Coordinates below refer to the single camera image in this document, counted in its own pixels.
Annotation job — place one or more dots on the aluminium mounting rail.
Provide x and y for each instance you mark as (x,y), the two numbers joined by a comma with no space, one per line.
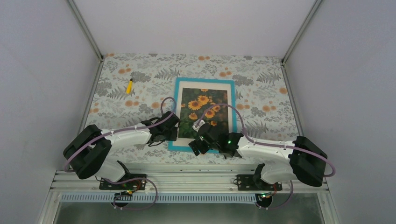
(166,180)

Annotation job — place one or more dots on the sunflower photo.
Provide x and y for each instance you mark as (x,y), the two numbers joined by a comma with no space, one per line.
(202,102)

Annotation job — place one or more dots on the floral patterned table mat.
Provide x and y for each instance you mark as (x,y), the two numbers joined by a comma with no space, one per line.
(261,93)

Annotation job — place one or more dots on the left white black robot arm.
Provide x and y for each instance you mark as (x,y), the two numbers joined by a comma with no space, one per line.
(88,154)

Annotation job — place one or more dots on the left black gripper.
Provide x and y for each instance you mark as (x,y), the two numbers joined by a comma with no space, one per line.
(173,137)

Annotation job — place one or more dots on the aluminium corner post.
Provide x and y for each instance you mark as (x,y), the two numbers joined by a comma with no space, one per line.
(313,10)
(84,27)

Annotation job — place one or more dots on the right aluminium corner post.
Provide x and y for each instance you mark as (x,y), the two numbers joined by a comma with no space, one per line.
(313,10)

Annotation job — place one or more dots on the grey slotted cable duct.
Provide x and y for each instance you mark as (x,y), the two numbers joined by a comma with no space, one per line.
(104,197)

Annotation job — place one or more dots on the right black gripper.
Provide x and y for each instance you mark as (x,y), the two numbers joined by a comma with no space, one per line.
(202,150)

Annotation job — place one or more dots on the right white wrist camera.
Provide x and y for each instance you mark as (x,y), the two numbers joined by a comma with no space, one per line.
(197,125)

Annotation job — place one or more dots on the yellow black screwdriver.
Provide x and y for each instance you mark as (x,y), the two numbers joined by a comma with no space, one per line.
(129,86)

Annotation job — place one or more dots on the left aluminium corner post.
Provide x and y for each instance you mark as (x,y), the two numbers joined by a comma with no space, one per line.
(84,27)

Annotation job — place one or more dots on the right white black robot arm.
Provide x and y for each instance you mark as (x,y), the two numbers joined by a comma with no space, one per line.
(283,160)

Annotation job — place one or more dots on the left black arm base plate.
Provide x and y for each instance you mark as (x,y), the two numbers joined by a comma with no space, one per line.
(131,185)

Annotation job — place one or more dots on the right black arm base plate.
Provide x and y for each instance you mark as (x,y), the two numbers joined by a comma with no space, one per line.
(254,183)

